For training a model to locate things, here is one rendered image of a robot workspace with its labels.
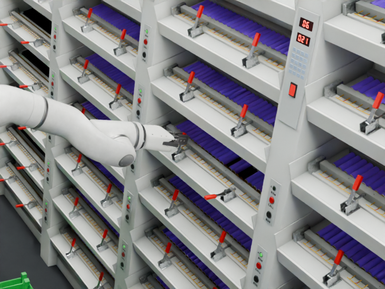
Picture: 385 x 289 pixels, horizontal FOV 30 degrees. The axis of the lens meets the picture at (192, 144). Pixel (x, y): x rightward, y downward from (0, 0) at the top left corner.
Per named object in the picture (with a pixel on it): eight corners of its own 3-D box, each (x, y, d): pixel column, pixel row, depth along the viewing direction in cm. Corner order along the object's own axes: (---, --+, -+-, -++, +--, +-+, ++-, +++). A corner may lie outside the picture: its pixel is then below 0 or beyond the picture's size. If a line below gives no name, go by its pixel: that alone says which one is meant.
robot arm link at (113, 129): (141, 136, 205) (128, 115, 210) (100, 133, 197) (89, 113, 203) (130, 157, 209) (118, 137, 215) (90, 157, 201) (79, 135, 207)
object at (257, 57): (282, 106, 178) (277, 57, 170) (159, 34, 223) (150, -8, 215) (344, 73, 186) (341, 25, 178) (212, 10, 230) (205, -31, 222)
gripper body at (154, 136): (124, 140, 216) (154, 141, 223) (140, 155, 209) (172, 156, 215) (130, 117, 214) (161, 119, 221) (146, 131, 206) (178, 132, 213)
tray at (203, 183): (256, 242, 194) (251, 216, 189) (146, 149, 239) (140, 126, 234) (313, 208, 202) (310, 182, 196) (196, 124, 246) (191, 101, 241)
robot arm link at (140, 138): (118, 142, 215) (126, 143, 217) (132, 155, 208) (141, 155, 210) (125, 116, 212) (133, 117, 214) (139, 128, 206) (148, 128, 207)
